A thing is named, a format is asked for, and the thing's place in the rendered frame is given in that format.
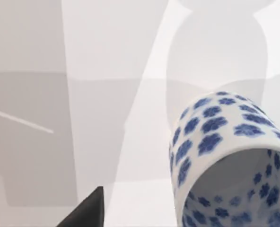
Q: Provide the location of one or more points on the white cup with blue flowers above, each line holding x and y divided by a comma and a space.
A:
215, 151

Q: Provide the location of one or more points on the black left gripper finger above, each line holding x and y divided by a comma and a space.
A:
90, 212

